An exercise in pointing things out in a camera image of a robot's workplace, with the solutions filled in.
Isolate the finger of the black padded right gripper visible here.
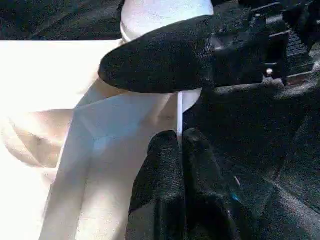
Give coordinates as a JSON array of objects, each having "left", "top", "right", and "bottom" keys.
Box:
[{"left": 97, "top": 14, "right": 218, "bottom": 95}]

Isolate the black shiny mat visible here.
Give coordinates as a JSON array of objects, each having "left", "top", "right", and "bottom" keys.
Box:
[{"left": 0, "top": 0, "right": 320, "bottom": 240}]

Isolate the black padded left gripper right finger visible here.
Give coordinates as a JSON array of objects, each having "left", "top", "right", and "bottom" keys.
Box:
[{"left": 181, "top": 128, "right": 248, "bottom": 240}]

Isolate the white plastic table leg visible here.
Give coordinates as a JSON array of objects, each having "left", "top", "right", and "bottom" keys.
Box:
[{"left": 119, "top": 0, "right": 215, "bottom": 43}]

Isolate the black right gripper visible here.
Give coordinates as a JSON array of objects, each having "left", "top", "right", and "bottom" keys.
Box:
[{"left": 212, "top": 0, "right": 320, "bottom": 88}]

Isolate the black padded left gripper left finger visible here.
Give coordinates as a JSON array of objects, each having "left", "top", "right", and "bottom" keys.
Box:
[{"left": 128, "top": 130, "right": 186, "bottom": 240}]

